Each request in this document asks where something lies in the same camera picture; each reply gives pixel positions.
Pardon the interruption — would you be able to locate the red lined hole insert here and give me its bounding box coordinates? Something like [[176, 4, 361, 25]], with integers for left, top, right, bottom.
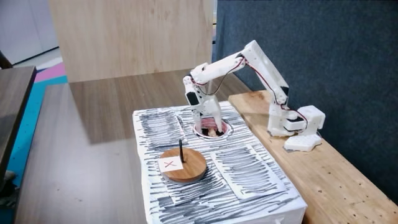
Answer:
[[192, 117, 234, 140]]

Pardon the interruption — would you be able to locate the black scribbled paper sheet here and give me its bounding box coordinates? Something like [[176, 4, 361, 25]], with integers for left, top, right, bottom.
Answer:
[[210, 144, 287, 200], [160, 167, 233, 206], [138, 108, 188, 147]]

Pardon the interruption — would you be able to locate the round wooden lid black loop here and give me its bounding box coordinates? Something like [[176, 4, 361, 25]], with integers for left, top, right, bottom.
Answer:
[[160, 139, 208, 184]]

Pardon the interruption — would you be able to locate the white label with red cross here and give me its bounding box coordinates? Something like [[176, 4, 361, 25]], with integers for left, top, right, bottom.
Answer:
[[157, 155, 184, 174]]

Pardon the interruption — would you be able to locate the white box with black scribbles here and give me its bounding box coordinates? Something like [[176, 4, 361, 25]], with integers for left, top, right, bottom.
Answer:
[[132, 100, 308, 224]]

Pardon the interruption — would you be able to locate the light wooden panel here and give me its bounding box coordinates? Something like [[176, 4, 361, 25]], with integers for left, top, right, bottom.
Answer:
[[48, 0, 215, 83]]

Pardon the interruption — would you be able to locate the light wooden beam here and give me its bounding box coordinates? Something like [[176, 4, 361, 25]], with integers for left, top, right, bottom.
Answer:
[[228, 90, 398, 224]]

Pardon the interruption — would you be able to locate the pink floor mat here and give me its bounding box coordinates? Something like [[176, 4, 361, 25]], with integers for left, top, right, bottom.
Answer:
[[33, 62, 68, 83]]

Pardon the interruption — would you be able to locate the teal floor mat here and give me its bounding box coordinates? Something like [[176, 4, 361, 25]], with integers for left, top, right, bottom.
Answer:
[[0, 75, 68, 224]]

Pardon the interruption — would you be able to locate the dark wooden side table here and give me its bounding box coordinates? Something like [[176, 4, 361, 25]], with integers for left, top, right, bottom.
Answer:
[[0, 65, 37, 184]]

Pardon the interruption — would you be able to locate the red black servo cable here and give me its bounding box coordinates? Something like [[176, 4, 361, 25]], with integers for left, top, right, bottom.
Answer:
[[194, 57, 246, 96], [245, 58, 308, 130], [189, 76, 208, 86]]

